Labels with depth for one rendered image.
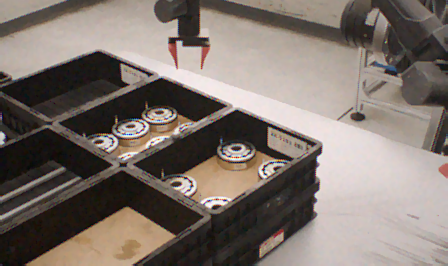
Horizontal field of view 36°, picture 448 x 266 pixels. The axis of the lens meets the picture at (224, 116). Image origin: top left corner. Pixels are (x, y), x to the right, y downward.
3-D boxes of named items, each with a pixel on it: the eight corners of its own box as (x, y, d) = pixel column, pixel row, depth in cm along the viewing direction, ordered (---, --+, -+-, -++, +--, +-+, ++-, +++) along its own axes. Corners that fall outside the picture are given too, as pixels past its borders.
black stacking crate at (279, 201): (236, 143, 195) (236, 107, 189) (322, 183, 177) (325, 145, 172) (128, 205, 170) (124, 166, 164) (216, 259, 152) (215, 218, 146)
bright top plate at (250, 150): (235, 137, 189) (235, 135, 188) (263, 151, 182) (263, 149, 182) (209, 152, 182) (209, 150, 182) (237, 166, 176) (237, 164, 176)
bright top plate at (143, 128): (130, 117, 199) (129, 115, 199) (156, 127, 194) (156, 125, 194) (104, 131, 192) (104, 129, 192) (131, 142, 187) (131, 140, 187)
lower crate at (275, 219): (236, 175, 200) (236, 140, 195) (320, 218, 182) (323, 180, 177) (130, 241, 175) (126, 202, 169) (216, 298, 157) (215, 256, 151)
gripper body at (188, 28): (209, 44, 175) (209, 15, 171) (168, 44, 174) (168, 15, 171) (208, 35, 180) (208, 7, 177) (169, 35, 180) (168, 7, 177)
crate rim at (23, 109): (99, 54, 226) (98, 47, 225) (161, 81, 208) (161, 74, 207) (-10, 96, 201) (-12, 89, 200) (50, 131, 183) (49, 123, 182)
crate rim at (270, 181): (236, 113, 190) (236, 105, 189) (325, 151, 173) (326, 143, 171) (124, 173, 165) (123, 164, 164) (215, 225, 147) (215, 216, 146)
